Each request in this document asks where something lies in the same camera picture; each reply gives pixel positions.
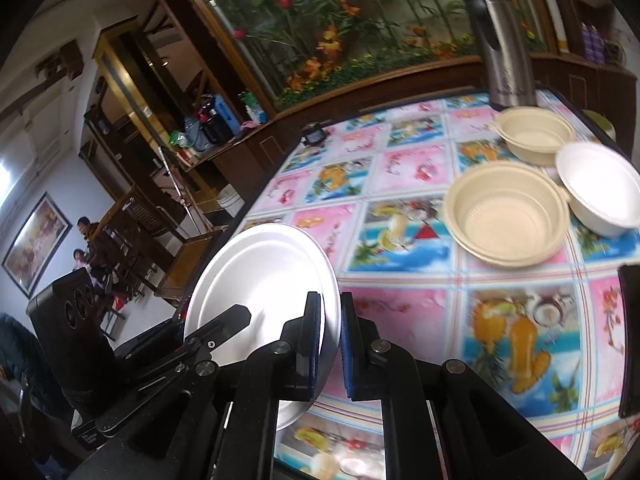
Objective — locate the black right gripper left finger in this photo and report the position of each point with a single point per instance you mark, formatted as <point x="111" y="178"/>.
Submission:
<point x="284" y="370"/>

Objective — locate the seated person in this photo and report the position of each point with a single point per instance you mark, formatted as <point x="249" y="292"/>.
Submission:
<point x="97" y="259"/>

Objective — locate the large beige bowl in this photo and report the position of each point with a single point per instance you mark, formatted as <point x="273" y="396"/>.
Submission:
<point x="507" y="214"/>

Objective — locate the black thermos jug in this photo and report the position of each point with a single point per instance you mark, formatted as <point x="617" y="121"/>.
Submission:
<point x="213" y="125"/>

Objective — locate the small black ink bottle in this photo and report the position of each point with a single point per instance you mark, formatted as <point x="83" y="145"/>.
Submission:
<point x="313" y="134"/>

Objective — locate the black smartphone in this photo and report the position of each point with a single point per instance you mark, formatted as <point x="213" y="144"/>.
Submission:
<point x="628" y="274"/>

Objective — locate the white bowl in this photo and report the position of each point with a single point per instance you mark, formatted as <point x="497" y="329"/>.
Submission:
<point x="603" y="187"/>

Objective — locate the wooden chair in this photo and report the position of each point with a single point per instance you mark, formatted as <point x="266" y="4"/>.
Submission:
<point x="149" y="246"/>

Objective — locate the steel thermos flask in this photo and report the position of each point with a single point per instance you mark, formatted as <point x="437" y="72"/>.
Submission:
<point x="501" y="42"/>

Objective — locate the white paper plate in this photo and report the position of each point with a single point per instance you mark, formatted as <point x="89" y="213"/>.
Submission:
<point x="256" y="283"/>

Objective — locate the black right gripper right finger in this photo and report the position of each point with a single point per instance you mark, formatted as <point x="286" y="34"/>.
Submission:
<point x="376" y="369"/>

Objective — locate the colourful patterned tablecloth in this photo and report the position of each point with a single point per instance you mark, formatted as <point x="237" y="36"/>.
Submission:
<point x="551" y="339"/>

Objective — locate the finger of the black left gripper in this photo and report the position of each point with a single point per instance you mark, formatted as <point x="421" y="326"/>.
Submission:
<point x="191" y="362"/>

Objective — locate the framed wall painting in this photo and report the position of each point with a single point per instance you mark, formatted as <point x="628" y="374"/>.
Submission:
<point x="33" y="247"/>

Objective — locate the purple bottles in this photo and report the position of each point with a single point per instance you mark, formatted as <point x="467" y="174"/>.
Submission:
<point x="593" y="45"/>

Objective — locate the small beige bowl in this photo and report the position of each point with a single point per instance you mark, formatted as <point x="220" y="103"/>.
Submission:
<point x="533" y="134"/>

